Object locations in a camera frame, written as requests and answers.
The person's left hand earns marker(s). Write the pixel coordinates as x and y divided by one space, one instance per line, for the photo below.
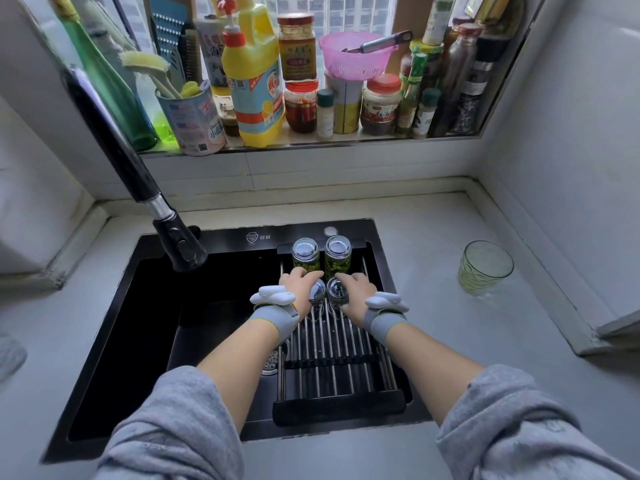
299 283

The person's right hand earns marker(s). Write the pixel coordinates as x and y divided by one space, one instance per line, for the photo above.
359 293

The person's left fingers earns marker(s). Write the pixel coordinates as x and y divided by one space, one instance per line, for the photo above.
306 275

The person's right fingers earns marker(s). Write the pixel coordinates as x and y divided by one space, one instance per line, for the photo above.
350 279

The clear drinking glass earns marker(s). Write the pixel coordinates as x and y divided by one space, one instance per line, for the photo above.
337 292
317 293

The person's right forearm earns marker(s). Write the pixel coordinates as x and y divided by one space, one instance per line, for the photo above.
434 369

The person's left forearm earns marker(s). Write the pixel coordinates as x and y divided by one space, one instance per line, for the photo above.
239 364

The white left wrist tracker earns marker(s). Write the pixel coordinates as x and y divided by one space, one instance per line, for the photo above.
272 295

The white wrist tracker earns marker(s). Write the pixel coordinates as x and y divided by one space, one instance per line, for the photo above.
386 302
272 295

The white right wrist tracker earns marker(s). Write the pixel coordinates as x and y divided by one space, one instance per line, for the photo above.
386 302

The round sink button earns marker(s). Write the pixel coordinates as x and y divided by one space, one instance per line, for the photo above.
330 230

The grey left wristband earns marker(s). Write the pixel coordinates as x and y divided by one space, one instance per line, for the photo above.
274 319

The grey wristband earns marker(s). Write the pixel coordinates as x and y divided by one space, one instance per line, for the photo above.
274 319
385 325

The grey right wristband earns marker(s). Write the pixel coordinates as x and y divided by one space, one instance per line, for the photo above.
385 325

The black roll-up drying rack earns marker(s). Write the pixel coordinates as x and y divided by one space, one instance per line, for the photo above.
330 364

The metal sink drain strainer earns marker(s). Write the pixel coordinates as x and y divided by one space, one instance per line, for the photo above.
270 360

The pale green glass tumbler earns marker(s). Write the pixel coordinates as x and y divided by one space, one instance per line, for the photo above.
482 267

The small spice bottle green cap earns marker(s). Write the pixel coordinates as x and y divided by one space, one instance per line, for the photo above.
325 114

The black kitchen sink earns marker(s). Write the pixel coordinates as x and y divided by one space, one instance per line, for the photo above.
150 334

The chili oil jar red lid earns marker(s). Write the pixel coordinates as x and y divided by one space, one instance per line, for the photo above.
300 107

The yellow and white canister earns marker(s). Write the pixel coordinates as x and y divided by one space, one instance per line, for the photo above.
345 104

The bean paste jar red lid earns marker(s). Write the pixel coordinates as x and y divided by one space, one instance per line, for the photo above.
381 104

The pepper shaker green cap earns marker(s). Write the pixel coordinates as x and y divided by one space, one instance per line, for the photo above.
426 114

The printed tin utensil holder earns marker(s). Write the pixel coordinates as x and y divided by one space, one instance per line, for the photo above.
192 124

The yellow dish soap bottle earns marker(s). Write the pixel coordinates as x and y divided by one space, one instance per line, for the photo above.
252 89

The green oil bottle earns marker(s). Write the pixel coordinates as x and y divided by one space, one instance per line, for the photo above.
412 89

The grey left sweatshirt sleeve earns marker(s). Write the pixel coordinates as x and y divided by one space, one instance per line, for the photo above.
165 429

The grey sweatshirt sleeve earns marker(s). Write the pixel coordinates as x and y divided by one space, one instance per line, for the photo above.
515 429
165 429

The yellow sponge wand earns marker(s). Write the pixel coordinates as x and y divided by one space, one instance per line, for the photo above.
190 88

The pink plastic colander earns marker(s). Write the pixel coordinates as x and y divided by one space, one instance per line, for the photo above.
357 59

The black pull-out faucet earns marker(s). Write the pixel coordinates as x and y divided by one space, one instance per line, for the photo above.
120 154

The grey right sweatshirt sleeve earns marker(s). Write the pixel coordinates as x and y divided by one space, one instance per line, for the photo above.
515 429

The dark sauce bottle red cap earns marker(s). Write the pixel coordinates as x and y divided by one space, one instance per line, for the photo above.
455 79

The tall sauce jar red lid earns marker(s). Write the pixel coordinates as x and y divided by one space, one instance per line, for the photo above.
297 49

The white labelled bottle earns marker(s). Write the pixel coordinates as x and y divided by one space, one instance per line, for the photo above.
214 59

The yellow-green dish brush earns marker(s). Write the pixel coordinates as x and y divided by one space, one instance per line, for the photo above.
147 67

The brown bottle red cap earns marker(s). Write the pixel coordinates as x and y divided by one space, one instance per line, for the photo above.
452 34

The tall green glass bottle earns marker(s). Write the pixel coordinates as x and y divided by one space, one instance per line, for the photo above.
107 89

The white bottle green label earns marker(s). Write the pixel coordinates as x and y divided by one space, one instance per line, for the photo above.
439 19

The blue metal grater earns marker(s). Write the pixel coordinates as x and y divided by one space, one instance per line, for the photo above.
165 29

